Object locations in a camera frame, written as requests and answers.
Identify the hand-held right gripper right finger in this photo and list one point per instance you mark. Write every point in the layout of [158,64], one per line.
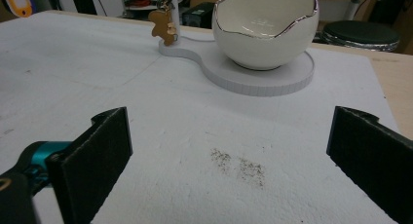
[373,152]

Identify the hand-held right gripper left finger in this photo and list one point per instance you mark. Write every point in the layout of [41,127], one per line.
[94,159]

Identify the white key stand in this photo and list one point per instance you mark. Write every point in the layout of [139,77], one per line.
[259,79]

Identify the white foam mat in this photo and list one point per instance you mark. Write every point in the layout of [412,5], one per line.
[162,104]

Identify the black round stool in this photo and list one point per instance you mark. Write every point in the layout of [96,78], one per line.
[360,34]

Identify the white desk leg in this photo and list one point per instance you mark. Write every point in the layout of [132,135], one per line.
[355,5]

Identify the white eggshell bowl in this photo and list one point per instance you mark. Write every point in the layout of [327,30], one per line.
[259,45]

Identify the black computer tower green sticker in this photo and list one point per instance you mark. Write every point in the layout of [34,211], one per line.
[198,18]

